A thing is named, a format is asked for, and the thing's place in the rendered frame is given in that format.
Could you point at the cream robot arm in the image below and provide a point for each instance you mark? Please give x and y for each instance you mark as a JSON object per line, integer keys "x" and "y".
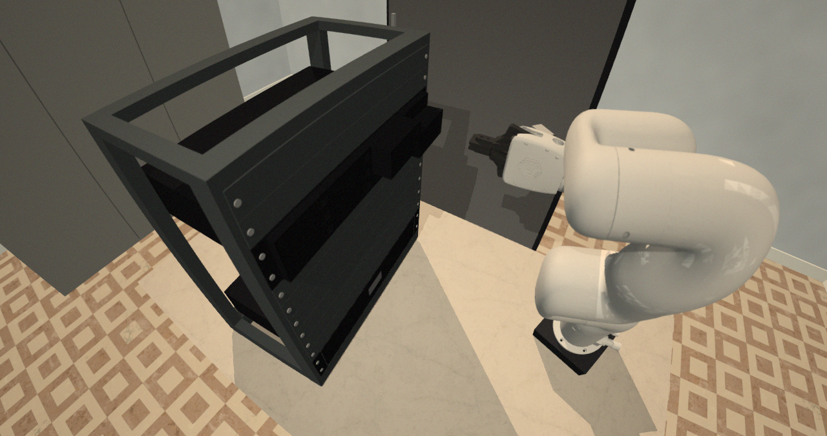
{"x": 714, "y": 221}

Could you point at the black server rack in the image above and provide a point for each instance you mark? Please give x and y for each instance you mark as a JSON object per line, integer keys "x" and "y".
{"x": 312, "y": 187}

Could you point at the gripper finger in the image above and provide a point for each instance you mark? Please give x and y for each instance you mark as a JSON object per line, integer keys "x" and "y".
{"x": 498, "y": 157}
{"x": 498, "y": 143}

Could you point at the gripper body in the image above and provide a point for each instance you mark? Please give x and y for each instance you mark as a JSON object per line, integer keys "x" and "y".
{"x": 535, "y": 162}

